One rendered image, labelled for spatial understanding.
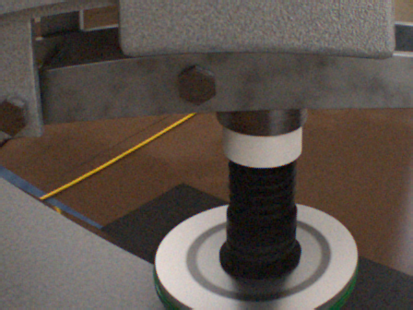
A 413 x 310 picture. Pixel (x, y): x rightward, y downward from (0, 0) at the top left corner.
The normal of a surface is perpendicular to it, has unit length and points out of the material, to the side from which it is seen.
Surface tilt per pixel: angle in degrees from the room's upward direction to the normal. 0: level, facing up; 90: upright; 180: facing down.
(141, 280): 0
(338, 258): 0
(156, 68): 90
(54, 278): 0
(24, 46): 90
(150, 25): 90
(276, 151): 90
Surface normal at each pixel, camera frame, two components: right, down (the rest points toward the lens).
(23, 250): -0.04, -0.88
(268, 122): 0.06, 0.47
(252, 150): -0.33, 0.45
